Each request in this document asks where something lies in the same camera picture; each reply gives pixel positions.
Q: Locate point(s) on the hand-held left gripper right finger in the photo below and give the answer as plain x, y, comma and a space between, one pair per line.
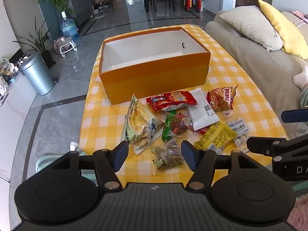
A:
187, 156

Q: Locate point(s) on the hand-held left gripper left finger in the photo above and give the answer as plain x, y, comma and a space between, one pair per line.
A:
121, 156

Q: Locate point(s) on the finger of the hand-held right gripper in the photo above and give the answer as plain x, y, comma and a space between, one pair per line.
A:
264, 144
294, 115

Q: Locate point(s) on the clear brown snack packet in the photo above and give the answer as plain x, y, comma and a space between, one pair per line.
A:
168, 157

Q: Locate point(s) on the white and blue candy packet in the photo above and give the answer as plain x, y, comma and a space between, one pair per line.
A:
238, 128

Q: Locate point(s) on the green and red snack packet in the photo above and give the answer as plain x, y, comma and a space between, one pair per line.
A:
176, 125

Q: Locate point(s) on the yellow snack packet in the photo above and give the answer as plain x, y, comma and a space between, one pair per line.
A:
216, 134

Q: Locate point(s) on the pale green corn snack packet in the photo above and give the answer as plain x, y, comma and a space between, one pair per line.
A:
137, 122

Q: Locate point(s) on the white snack packet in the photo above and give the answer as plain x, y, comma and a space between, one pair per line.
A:
202, 113

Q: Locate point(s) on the orange stick snack packet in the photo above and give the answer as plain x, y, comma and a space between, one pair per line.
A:
221, 98

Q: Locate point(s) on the orange cardboard box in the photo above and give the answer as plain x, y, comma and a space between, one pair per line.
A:
154, 77

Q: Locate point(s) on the person's right foot white sock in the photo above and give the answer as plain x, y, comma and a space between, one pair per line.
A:
300, 77

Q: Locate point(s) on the person's foot white sock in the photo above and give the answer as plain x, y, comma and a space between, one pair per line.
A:
300, 77
74, 146

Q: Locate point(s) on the pink fuzzy garment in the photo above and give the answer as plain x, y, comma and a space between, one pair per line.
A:
298, 211

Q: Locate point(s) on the person's left foot white sock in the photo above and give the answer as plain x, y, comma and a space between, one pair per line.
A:
74, 146

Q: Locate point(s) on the beige sofa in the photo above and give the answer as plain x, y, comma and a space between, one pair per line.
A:
252, 60

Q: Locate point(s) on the person's left leg green pants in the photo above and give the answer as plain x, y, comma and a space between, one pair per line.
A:
45, 161

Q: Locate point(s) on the yellow checked tablecloth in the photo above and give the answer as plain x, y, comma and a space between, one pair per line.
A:
240, 60

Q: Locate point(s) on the yellow pillow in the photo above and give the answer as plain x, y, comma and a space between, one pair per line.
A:
284, 26

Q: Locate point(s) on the pink packet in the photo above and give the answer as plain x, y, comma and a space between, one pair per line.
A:
300, 14

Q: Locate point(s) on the beige pillow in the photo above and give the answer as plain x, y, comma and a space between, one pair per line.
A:
250, 24

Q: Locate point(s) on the white marble counter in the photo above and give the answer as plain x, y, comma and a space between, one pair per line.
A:
14, 115

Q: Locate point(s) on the grey metal trash can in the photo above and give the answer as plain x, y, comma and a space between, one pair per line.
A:
38, 74

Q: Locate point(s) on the long-leaf potted plant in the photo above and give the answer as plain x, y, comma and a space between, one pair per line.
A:
47, 57

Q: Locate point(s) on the white wheeled stool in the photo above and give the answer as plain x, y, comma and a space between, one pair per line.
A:
65, 44

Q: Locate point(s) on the blue water bottle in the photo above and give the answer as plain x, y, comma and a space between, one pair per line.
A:
68, 27

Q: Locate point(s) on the floral ceramic jar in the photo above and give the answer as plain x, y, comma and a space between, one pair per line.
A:
3, 66

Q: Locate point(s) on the grey cabinet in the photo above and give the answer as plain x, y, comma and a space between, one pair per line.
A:
79, 4

